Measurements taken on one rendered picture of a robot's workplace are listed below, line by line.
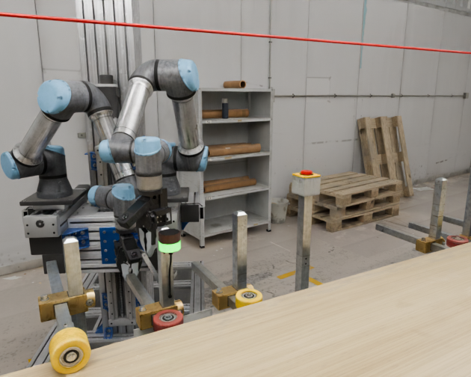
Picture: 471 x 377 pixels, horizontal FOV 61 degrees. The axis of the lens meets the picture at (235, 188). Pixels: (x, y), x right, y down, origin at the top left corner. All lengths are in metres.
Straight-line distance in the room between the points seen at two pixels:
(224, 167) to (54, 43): 2.05
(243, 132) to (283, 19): 1.39
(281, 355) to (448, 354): 0.39
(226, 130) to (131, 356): 3.61
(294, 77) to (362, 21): 1.43
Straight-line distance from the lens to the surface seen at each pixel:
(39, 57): 3.74
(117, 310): 2.21
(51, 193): 1.92
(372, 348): 1.06
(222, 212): 4.56
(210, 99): 4.29
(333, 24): 5.56
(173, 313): 1.14
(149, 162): 1.16
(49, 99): 1.55
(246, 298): 1.20
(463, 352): 1.13
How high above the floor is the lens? 1.48
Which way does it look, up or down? 13 degrees down
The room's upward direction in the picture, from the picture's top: straight up
